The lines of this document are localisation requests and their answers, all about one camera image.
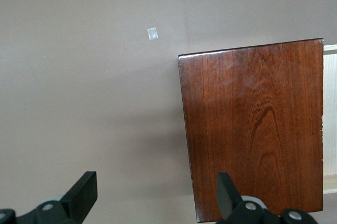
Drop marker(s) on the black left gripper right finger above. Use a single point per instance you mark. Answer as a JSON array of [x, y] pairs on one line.
[[229, 200]]

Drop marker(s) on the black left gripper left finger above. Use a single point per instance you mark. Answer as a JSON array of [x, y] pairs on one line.
[[79, 197]]

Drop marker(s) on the dark brown wooden cabinet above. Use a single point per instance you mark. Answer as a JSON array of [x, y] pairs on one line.
[[250, 116]]

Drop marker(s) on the small clear tape piece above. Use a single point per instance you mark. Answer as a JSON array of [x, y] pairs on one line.
[[152, 34]]

